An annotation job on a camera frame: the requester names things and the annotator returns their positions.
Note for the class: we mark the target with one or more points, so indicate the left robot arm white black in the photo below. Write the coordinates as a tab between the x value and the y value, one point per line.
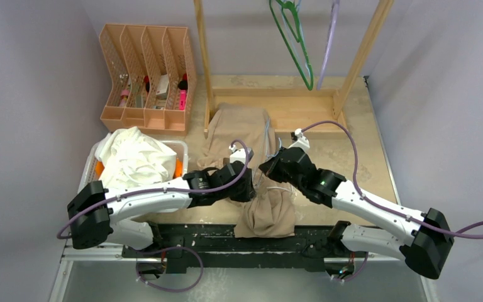
98	214

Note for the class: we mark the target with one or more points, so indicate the pink marker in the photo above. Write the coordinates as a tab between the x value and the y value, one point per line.
182	99

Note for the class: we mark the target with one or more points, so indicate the green hanger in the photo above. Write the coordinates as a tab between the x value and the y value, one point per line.
298	52

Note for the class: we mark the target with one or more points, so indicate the orange shorts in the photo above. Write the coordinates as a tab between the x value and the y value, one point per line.
98	169

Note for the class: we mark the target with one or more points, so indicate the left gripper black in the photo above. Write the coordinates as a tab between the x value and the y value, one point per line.
248	192

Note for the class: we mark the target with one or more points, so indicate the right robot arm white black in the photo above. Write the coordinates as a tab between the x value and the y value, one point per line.
420	239

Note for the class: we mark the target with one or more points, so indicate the lilac plastic hanger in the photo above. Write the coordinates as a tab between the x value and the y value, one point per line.
331	33

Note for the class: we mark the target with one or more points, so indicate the beige shorts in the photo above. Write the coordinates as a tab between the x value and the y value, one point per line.
271	213

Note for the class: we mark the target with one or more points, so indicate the white small box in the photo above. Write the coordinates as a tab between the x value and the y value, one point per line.
162	89

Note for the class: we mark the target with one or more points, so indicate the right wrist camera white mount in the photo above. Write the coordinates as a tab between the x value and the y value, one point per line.
299	140

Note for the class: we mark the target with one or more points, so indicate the white shorts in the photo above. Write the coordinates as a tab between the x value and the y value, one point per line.
133	159

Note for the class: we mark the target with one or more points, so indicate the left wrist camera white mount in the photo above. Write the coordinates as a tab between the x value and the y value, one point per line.
240	155

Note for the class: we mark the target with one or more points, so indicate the light blue hanger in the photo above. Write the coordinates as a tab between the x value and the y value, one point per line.
290	14

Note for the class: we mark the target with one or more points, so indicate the white plastic perforated basket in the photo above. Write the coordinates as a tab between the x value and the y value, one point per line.
85	171

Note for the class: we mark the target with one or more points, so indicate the peach plastic file organizer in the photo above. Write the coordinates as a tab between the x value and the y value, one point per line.
136	56

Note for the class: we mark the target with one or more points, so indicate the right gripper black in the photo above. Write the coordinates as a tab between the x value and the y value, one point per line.
271	169

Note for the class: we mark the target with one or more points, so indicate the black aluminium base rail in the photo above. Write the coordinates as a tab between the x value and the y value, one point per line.
216	246

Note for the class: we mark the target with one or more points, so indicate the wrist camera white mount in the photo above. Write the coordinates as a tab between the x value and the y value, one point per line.
240	155
299	140

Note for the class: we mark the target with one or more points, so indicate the wooden clothes rack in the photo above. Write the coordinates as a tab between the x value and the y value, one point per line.
290	108

